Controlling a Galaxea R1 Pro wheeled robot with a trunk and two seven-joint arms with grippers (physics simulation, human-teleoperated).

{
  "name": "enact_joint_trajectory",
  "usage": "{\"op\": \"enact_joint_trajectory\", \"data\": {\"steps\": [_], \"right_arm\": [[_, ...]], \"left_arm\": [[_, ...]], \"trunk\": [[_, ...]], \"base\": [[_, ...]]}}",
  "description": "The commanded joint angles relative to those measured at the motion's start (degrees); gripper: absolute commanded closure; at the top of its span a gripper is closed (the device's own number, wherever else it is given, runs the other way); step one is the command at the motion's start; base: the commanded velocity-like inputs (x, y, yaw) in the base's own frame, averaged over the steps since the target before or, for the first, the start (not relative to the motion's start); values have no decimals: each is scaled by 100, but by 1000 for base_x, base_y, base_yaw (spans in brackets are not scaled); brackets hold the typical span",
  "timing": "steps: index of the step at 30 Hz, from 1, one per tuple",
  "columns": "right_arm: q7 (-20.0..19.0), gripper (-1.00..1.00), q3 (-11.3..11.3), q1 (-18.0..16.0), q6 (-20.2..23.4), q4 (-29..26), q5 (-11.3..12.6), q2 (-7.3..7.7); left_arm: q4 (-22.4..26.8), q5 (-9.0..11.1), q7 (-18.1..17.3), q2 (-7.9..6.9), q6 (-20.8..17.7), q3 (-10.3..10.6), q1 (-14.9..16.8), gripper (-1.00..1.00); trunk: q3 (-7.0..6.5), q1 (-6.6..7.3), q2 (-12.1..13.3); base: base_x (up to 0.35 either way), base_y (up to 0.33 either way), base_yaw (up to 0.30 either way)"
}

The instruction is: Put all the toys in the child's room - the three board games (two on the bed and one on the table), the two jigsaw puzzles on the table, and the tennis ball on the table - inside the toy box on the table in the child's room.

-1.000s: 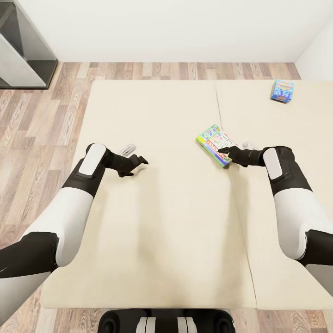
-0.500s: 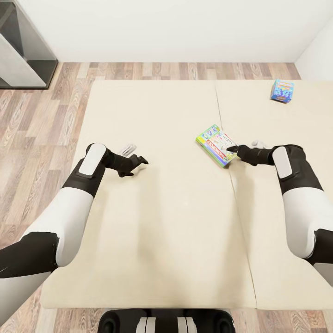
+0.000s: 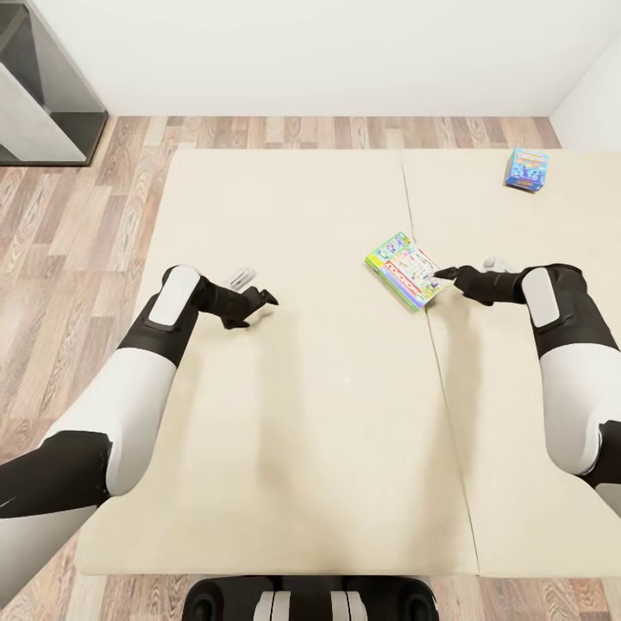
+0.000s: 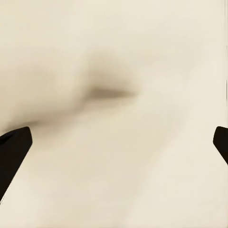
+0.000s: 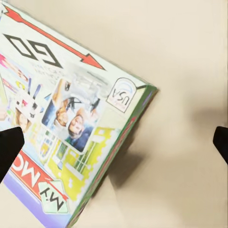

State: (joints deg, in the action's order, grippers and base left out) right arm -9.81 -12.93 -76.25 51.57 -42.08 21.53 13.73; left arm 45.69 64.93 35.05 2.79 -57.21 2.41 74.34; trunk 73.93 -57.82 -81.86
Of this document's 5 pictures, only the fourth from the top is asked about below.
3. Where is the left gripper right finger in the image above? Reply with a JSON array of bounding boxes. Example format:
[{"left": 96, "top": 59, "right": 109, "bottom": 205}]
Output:
[{"left": 213, "top": 126, "right": 228, "bottom": 165}]

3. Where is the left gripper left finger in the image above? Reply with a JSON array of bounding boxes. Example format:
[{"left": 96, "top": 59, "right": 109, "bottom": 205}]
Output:
[{"left": 0, "top": 126, "right": 33, "bottom": 202}]

